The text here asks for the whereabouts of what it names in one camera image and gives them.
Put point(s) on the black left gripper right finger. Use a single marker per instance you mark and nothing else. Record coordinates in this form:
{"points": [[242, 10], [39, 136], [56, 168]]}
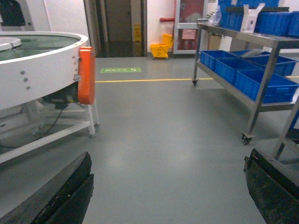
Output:
{"points": [[273, 187]]}

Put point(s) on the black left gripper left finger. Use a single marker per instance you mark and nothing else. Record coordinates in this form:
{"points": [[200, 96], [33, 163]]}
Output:
{"points": [[62, 200]]}

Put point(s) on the stainless steel trolley shelf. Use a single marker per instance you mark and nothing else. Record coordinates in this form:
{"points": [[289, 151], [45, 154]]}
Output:
{"points": [[276, 43]]}

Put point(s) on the blue bin near lower shelf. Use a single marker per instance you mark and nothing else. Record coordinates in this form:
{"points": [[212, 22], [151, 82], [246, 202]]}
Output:
{"points": [[279, 89]]}

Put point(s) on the blue bin middle lower shelf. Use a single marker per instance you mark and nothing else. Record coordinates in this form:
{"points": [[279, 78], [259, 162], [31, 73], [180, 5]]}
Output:
{"points": [[228, 68]]}

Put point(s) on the blue bin far lower shelf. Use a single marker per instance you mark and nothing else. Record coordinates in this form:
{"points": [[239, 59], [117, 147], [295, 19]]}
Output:
{"points": [[209, 57]]}

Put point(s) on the blue crate top shelf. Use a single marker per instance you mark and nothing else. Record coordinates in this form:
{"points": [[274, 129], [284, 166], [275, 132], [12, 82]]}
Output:
{"points": [[278, 23]]}

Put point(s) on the orange motor guard cover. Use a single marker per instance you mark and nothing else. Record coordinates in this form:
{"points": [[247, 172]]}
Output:
{"points": [[86, 70]]}

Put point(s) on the white round turntable machine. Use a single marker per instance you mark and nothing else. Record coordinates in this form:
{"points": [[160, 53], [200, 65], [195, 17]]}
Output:
{"points": [[39, 56]]}

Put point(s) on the white open carton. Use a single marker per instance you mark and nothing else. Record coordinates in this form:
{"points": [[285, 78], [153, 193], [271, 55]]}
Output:
{"points": [[250, 17]]}

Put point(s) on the yellow mop bucket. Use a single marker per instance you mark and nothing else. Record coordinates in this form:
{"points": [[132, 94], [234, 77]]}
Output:
{"points": [[161, 50]]}

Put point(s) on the glass door with posters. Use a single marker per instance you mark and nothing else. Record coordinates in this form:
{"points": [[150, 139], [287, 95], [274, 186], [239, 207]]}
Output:
{"points": [[187, 13]]}

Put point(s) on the blue crate top far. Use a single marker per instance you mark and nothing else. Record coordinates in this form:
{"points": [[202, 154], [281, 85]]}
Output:
{"points": [[233, 20]]}

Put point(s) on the yellow wet floor sign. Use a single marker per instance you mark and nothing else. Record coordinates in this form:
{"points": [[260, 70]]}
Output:
{"points": [[137, 33]]}

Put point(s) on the red fire pipe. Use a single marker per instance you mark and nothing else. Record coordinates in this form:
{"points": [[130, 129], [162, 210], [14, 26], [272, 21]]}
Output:
{"points": [[167, 19]]}

